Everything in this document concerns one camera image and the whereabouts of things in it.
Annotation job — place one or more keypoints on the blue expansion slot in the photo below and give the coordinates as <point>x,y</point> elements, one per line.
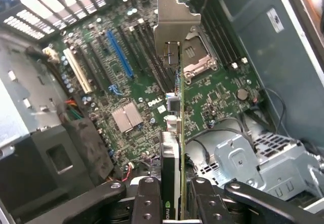
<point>120,54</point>

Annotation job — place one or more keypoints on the black plastic air duct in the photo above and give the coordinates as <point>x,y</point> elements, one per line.
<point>38,173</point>

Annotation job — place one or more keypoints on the empty black RAM slot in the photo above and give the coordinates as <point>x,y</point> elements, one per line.
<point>215,34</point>
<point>226,30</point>
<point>221,32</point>

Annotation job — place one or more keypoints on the silver metal disk bay cage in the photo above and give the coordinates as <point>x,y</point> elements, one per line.
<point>235,158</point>

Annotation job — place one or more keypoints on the white PCI expansion slot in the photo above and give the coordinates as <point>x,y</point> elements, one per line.
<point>77,70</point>

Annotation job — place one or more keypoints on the silver chipset heatsink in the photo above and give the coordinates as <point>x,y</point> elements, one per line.
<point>126,117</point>

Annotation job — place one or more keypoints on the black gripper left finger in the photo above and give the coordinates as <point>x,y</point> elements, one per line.
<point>146,203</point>

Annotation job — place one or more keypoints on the long black expansion slot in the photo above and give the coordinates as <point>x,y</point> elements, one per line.
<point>131,50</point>
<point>98,62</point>
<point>87,66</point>

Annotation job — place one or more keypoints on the metal CPU socket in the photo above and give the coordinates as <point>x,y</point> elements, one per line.
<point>200,56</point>

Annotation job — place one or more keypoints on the white power connector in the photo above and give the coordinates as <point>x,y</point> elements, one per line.
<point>50,54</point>

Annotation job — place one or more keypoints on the silver coin battery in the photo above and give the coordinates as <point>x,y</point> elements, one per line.
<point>243,94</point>

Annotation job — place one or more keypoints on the grey power supply unit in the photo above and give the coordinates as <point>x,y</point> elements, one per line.
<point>15,102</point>

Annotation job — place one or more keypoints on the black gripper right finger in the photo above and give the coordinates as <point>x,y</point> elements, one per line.
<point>210,206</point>

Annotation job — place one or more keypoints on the green motherboard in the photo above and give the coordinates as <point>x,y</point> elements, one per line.
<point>202,102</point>

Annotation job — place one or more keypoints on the black open PC case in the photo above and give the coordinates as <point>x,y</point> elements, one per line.
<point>253,31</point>

